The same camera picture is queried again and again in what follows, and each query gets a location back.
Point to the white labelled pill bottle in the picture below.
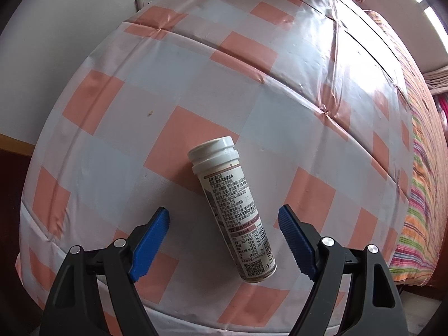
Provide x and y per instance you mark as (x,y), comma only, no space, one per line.
(216,165)

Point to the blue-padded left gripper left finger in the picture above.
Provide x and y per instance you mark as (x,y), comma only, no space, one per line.
(74,307)

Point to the dark red wooden door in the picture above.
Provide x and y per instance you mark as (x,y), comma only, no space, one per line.
(15,161)

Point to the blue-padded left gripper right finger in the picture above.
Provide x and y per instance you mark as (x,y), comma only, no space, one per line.
(373,305)

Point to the orange white checkered tablecloth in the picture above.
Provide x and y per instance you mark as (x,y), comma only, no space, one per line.
(316,104)

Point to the striped colourful bedspread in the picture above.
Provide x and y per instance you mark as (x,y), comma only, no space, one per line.
(421,242)

